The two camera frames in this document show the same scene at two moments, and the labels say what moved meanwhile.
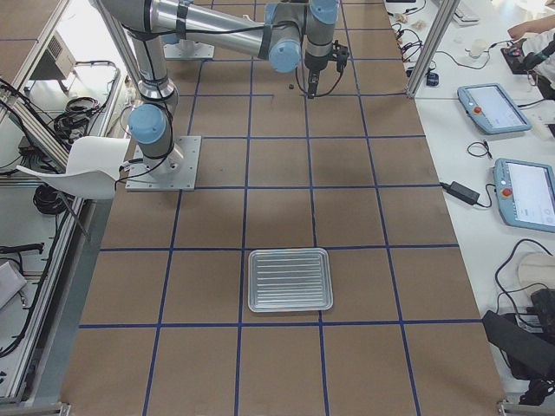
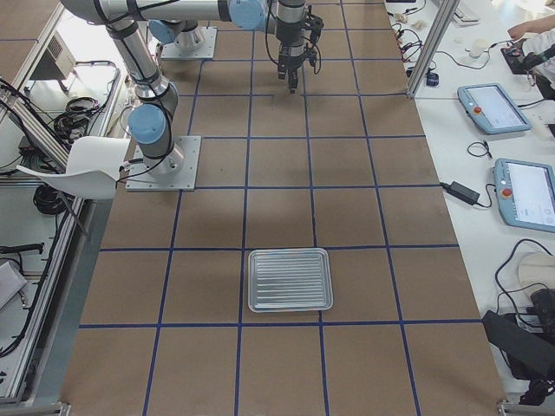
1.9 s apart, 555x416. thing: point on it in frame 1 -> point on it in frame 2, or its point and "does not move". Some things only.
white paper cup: (478, 47) does not move
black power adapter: (460, 191) does not move
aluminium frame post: (445, 14) does not move
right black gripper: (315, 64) -> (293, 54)
